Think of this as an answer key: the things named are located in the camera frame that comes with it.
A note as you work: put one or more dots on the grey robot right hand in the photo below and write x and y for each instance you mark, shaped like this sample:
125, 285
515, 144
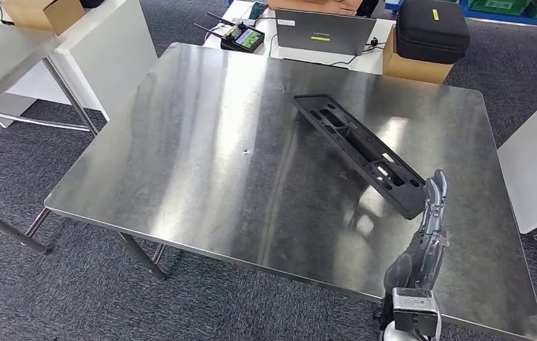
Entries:
426, 254

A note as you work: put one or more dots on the long black plastic part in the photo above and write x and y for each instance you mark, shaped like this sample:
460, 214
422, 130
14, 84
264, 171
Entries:
405, 193

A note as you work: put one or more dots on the stainless steel workbench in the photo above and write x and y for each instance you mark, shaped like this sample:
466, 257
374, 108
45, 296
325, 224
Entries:
202, 164

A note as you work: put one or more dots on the cardboard box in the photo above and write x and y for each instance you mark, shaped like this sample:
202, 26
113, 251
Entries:
42, 16
414, 70

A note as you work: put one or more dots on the black carrying case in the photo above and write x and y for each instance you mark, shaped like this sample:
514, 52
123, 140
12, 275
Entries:
431, 33

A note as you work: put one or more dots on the grey laptop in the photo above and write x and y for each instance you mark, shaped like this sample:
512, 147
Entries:
325, 33

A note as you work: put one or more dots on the green plastic crate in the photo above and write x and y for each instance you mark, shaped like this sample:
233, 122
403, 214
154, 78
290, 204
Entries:
499, 4

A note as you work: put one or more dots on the person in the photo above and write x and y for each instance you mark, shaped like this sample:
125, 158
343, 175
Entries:
315, 4

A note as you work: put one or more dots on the black remote controller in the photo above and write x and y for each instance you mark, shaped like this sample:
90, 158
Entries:
245, 40

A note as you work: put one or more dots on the white panel desk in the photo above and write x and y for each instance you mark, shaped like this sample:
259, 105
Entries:
118, 56

